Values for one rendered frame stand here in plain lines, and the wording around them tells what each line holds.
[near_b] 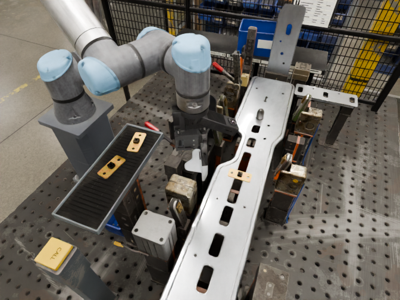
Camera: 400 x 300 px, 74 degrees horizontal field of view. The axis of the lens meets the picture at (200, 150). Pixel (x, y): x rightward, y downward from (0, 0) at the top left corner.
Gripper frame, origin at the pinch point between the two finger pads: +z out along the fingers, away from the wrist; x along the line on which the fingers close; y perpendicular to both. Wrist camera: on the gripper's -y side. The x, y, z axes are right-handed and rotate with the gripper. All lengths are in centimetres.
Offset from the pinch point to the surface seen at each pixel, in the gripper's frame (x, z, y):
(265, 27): -99, 7, -49
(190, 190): 2.8, 10.9, 4.2
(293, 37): -70, -1, -53
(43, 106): -193, 117, 145
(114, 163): -4.0, 2.4, 25.9
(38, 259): 22.5, 2.7, 40.4
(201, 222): 9.6, 18.9, 1.6
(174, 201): 7.8, 8.0, 9.2
